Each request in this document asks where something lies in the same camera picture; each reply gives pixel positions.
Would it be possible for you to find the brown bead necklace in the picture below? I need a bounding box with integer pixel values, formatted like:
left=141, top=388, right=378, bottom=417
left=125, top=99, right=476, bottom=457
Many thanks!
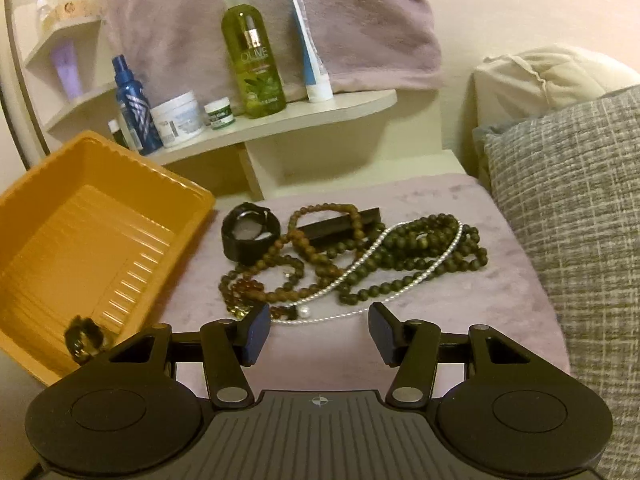
left=272, top=202, right=368, bottom=281

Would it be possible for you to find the small green jar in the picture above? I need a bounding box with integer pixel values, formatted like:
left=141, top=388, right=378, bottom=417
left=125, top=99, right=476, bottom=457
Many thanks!
left=204, top=100, right=236, bottom=131

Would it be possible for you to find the white and blue tube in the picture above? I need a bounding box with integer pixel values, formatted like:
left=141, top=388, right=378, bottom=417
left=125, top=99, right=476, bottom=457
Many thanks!
left=286, top=0, right=334, bottom=104

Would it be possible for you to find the dark ring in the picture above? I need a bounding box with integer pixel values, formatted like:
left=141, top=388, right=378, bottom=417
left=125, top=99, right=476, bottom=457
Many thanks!
left=65, top=316, right=112, bottom=365

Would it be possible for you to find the orange plastic tray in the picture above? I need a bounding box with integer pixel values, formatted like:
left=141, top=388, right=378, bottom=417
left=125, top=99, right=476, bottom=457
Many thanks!
left=0, top=130, right=217, bottom=387

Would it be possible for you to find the black rectangular case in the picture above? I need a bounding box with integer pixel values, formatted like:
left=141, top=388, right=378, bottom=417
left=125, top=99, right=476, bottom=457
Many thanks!
left=295, top=207, right=383, bottom=250

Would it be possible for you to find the purple tube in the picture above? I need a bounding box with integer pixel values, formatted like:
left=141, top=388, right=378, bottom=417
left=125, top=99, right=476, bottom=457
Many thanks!
left=50, top=42, right=83, bottom=100

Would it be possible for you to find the pink table blanket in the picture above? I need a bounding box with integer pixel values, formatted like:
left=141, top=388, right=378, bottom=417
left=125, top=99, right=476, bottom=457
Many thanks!
left=150, top=172, right=571, bottom=396

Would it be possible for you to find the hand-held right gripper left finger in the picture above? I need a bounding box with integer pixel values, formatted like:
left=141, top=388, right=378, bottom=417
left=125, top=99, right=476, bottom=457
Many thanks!
left=107, top=302, right=273, bottom=408

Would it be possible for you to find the white cream jar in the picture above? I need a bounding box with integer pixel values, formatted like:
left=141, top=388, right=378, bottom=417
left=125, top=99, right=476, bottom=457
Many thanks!
left=150, top=91, right=205, bottom=149

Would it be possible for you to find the cream pillow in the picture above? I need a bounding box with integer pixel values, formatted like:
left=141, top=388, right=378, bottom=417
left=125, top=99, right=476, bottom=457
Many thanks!
left=472, top=45, right=640, bottom=128

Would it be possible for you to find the small clear bottle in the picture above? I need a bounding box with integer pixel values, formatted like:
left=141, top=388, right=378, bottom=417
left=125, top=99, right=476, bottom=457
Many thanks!
left=35, top=0, right=55, bottom=36

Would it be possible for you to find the small dark green tube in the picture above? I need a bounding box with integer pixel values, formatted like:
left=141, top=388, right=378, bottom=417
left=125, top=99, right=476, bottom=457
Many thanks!
left=107, top=119, right=132, bottom=150

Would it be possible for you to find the white corner shelf unit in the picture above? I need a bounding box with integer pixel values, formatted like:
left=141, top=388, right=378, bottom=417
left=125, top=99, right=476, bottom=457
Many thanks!
left=22, top=15, right=398, bottom=201

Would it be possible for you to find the black wrist watch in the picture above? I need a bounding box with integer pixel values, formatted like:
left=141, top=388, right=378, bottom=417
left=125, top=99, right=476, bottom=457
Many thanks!
left=221, top=202, right=281, bottom=263

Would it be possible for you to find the green spray bottle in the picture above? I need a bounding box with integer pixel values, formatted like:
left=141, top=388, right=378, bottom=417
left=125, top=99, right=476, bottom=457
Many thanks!
left=221, top=0, right=287, bottom=120

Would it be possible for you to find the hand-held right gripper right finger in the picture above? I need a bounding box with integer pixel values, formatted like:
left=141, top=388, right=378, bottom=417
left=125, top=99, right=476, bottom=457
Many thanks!
left=367, top=302, right=533, bottom=408

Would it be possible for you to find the white pearl necklace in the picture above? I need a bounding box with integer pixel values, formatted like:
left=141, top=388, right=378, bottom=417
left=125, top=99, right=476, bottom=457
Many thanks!
left=272, top=217, right=463, bottom=328

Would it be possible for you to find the grey woven pillow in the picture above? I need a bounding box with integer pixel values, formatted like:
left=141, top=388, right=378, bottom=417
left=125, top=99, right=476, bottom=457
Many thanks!
left=472, top=85, right=640, bottom=480

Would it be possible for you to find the blue spray bottle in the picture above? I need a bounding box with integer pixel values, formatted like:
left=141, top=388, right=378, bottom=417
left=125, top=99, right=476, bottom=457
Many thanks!
left=111, top=55, right=164, bottom=157

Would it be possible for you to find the dark green bead necklace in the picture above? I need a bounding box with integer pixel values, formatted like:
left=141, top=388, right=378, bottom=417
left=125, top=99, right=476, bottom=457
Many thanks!
left=320, top=214, right=488, bottom=307

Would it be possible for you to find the hanging pink blanket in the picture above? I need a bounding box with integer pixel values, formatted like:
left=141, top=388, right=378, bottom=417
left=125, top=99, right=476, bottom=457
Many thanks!
left=90, top=0, right=446, bottom=106

